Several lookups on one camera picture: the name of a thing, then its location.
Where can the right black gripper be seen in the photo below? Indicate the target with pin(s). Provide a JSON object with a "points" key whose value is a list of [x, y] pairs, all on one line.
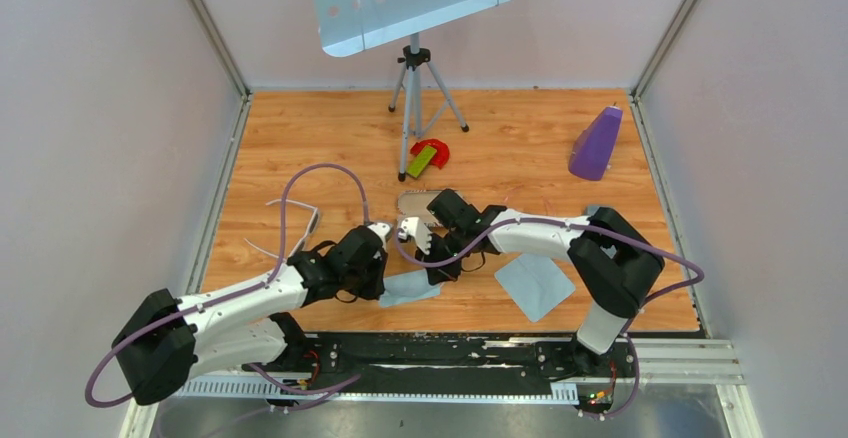
{"points": [[445, 273]]}

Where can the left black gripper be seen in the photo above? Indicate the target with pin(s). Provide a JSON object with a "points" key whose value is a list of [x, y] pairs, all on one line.
{"points": [[374, 290]]}

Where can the blue cleaning cloth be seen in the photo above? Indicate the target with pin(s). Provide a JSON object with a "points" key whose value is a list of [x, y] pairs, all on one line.
{"points": [[407, 288], [536, 284]]}

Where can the striped printed glasses pouch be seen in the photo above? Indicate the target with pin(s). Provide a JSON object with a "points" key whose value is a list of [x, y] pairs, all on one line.
{"points": [[413, 204]]}

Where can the white sunglasses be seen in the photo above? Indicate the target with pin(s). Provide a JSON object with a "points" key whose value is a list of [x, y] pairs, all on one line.
{"points": [[303, 220]]}

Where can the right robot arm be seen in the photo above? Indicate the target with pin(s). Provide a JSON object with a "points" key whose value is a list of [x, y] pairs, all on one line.
{"points": [[616, 264]]}

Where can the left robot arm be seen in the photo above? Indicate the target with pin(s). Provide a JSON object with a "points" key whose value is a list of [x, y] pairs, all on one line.
{"points": [[168, 341]]}

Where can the red curved plastic piece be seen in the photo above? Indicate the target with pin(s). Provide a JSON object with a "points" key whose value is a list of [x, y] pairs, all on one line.
{"points": [[442, 151]]}

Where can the green rectangular block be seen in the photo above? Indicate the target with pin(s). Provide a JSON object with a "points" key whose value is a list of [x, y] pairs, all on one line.
{"points": [[421, 161]]}

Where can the grey tripod stand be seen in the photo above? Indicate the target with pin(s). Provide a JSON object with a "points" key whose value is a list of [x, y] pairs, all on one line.
{"points": [[415, 57]]}

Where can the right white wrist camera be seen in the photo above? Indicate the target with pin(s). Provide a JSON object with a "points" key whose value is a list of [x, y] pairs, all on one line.
{"points": [[413, 229]]}

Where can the white slotted cable duct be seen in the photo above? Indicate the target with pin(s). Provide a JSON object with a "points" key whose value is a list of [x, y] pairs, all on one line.
{"points": [[254, 387]]}

